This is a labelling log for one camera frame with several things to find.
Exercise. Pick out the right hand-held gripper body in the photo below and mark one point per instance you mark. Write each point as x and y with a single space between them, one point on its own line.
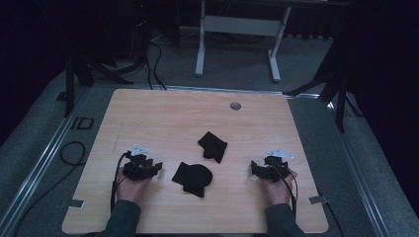
275 166

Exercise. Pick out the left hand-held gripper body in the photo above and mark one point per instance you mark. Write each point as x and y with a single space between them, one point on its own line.
136 168

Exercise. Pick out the large black cloth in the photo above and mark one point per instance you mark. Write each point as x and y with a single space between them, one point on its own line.
192 178

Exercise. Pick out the small black cloth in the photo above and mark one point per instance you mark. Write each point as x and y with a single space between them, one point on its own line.
213 146

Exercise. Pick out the person's left hand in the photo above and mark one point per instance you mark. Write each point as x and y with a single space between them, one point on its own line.
130 190

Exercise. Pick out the person's right hand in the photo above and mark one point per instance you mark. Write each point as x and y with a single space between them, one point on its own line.
278 192

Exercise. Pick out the black tape floor marks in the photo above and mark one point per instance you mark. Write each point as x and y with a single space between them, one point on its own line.
82 123

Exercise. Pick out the black tripod stand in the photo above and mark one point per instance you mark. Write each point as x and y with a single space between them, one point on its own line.
69 89
341 98

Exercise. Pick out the dark equipment tower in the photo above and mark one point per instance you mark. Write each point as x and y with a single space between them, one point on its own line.
141 26

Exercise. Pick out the metal floor rail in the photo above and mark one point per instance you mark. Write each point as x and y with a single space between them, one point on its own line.
39 154
360 177
230 90

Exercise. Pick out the white desk frame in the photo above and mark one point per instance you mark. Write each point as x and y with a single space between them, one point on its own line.
243 25

